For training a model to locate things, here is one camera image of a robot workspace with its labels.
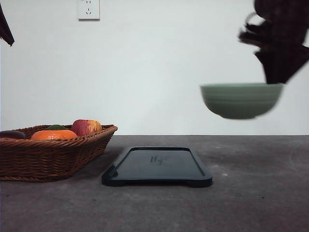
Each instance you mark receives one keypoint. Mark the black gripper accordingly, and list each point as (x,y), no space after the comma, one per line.
(278,40)

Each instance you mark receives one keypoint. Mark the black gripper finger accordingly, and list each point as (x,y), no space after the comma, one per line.
(5,30)

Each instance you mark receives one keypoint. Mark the light green ceramic bowl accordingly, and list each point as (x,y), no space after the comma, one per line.
(241,101)

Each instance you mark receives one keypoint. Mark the brown wicker basket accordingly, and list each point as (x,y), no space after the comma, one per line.
(52,152)

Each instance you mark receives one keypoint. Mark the dark purple fruit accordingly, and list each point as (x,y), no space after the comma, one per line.
(12,134)

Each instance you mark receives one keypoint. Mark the dark green fruit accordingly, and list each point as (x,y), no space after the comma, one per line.
(56,127)

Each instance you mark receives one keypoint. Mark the orange tangerine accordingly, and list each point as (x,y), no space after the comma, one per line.
(53,135)

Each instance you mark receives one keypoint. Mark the red yellow apple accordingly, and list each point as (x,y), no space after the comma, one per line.
(84,127)

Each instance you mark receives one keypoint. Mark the dark teal rectangular tray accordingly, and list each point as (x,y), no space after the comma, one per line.
(157,166)

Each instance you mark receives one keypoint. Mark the white wall socket left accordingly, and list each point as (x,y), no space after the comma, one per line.
(88,10)

